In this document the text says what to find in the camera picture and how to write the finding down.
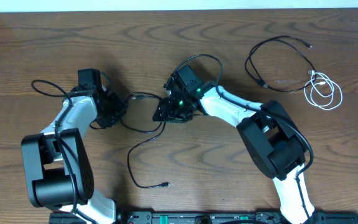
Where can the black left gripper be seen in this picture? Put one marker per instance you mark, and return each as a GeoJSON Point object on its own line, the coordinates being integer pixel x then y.
{"type": "Point", "coordinates": [122, 108]}

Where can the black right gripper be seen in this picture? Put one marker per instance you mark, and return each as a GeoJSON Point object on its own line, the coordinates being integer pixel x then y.
{"type": "Point", "coordinates": [168, 112]}

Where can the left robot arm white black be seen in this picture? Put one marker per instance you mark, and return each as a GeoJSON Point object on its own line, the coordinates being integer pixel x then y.
{"type": "Point", "coordinates": [58, 173]}

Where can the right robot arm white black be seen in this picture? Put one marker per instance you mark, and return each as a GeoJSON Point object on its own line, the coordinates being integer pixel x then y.
{"type": "Point", "coordinates": [272, 140]}

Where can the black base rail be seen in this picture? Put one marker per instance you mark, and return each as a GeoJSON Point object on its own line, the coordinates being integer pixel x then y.
{"type": "Point", "coordinates": [256, 217]}

